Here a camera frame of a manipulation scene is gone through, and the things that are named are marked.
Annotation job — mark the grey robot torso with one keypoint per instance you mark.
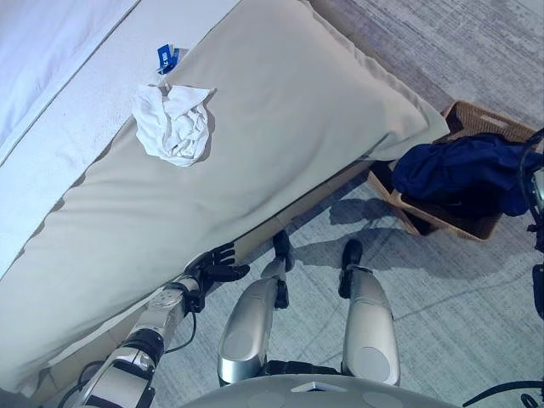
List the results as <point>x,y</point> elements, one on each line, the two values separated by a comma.
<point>297,395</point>

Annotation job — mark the crumpled white garment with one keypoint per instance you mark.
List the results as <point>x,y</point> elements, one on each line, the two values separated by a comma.
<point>170,127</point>

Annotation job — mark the silver left robot leg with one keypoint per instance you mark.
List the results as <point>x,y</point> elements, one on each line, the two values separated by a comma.
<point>246,323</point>

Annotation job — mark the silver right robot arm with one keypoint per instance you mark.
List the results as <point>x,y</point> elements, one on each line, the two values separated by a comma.
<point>537,187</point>

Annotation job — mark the dark blue garment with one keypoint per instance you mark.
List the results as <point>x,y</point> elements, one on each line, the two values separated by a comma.
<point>459,166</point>

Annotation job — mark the silver robot leg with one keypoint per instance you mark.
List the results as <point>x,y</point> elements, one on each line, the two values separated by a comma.
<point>246,323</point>
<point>370,323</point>

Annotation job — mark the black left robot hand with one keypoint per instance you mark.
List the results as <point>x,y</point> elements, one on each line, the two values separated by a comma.
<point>217,265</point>

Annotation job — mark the small blue tag packet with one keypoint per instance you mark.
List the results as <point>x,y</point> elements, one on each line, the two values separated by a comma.
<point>163,57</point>

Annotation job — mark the large brown wicker basket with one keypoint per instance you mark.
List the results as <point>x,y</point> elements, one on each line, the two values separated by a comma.
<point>480,231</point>

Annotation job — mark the silver right robot leg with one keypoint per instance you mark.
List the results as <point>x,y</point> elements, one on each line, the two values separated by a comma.
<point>370,323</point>

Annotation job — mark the smooth white duvet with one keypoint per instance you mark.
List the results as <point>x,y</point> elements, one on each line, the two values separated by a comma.
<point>34,51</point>

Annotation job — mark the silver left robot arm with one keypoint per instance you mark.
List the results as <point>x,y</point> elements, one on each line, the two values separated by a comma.
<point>157,319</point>

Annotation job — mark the white textured bed cover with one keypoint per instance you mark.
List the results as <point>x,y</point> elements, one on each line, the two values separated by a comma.
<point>64,140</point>

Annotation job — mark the bed with beige cover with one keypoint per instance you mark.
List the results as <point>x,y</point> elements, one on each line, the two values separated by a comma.
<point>276,127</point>

